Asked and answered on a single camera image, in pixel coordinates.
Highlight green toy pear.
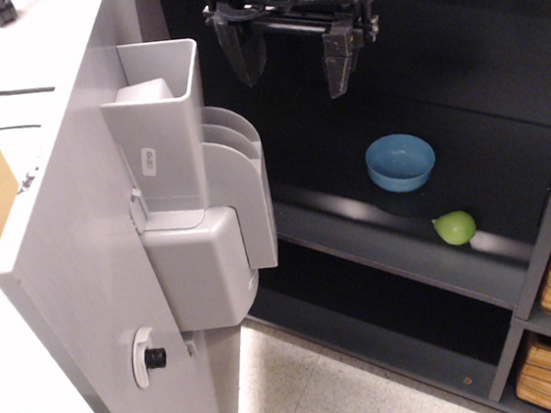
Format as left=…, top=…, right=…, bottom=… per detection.
left=432, top=211, right=477, bottom=246

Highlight black caster wheel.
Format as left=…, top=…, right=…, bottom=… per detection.
left=0, top=0, right=18, bottom=27

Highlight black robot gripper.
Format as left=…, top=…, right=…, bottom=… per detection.
left=204, top=0, right=379, bottom=99

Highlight grey door shelf bins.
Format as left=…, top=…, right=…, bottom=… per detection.
left=102, top=39, right=278, bottom=332

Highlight blue plastic bowl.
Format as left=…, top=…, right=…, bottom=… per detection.
left=365, top=133, right=436, bottom=193

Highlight grey toy fridge door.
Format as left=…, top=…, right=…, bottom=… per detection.
left=0, top=0, right=240, bottom=413

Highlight black floor cable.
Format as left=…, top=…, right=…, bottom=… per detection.
left=0, top=122, right=43, bottom=133
left=0, top=71, right=56, bottom=97

